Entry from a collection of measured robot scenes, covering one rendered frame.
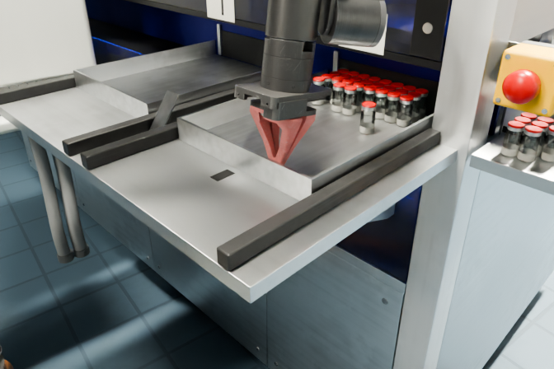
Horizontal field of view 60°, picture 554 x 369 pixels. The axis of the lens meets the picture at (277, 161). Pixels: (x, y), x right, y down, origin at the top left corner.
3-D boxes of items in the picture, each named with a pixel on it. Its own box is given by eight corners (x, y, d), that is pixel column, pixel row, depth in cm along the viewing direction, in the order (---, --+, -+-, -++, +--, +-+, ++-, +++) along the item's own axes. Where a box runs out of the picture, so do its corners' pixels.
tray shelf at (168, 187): (202, 58, 118) (202, 51, 117) (479, 145, 74) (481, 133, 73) (-8, 109, 88) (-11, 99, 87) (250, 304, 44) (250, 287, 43)
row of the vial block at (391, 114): (325, 97, 87) (326, 72, 85) (413, 124, 76) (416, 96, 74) (317, 100, 86) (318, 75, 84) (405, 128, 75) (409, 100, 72)
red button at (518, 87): (508, 94, 61) (515, 63, 59) (542, 101, 59) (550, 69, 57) (495, 101, 59) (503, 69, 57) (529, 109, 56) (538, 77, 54)
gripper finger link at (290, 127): (322, 169, 60) (333, 95, 57) (283, 181, 55) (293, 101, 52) (282, 152, 64) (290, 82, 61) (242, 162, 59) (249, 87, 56)
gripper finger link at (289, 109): (309, 172, 58) (320, 96, 55) (268, 186, 53) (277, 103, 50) (269, 156, 62) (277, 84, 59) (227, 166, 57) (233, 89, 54)
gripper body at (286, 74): (331, 105, 57) (341, 41, 55) (273, 115, 50) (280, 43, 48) (292, 92, 61) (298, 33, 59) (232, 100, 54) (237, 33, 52)
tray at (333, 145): (325, 86, 93) (326, 69, 91) (451, 123, 77) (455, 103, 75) (179, 139, 71) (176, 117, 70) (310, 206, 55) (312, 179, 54)
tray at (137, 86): (214, 54, 114) (213, 39, 113) (295, 78, 98) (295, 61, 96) (76, 87, 93) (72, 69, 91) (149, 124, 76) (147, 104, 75)
